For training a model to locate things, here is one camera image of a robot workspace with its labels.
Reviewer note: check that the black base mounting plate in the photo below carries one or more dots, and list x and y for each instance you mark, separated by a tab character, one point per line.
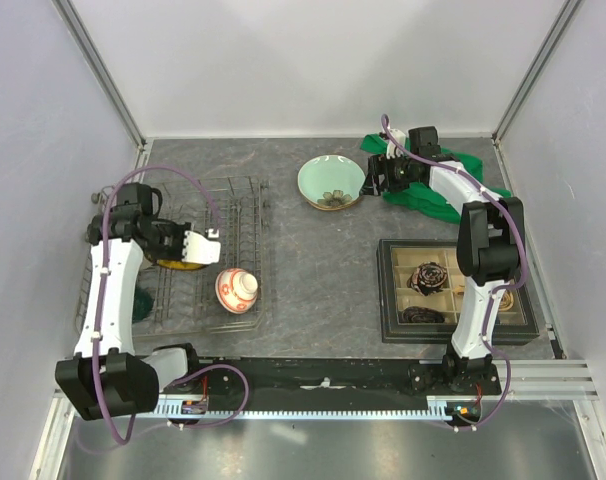
329	383

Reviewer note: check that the aluminium frame rail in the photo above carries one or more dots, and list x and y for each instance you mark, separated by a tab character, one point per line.
555	376

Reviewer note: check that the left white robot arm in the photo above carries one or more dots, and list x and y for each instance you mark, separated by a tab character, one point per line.
104	377

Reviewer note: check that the yellow patterned plate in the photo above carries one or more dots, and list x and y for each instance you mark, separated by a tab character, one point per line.
178	265

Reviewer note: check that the blue slotted cable duct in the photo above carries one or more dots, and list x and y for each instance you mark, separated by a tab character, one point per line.
177	409

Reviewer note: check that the dark brown rolled tie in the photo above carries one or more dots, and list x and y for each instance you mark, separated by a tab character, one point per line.
421	315

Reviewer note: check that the grey wire dish rack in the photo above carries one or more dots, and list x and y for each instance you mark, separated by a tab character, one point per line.
185	302

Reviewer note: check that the tan rolled belt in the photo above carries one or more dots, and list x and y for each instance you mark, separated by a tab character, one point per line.
507	301

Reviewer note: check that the beige bird plate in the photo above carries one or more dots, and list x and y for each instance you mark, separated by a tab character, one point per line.
334	208

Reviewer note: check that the green cloth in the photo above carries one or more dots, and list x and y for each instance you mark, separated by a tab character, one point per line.
418	196

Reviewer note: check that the black compartment box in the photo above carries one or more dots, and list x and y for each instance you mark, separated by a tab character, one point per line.
396	261

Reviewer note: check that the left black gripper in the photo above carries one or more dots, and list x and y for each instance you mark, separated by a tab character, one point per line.
180	229

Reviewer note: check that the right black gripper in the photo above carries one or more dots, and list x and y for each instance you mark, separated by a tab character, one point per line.
379	164

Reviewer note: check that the dark floral rolled tie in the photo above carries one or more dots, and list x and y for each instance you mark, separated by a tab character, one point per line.
428	278

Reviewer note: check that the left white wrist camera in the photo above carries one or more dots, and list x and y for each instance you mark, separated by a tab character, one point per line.
202	249

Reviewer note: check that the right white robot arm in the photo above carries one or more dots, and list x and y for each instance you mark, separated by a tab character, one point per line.
490	249

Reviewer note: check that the dark green cup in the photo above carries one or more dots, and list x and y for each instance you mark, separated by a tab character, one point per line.
142	305

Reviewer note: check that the white red patterned bowl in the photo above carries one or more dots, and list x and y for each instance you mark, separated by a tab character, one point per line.
236	290

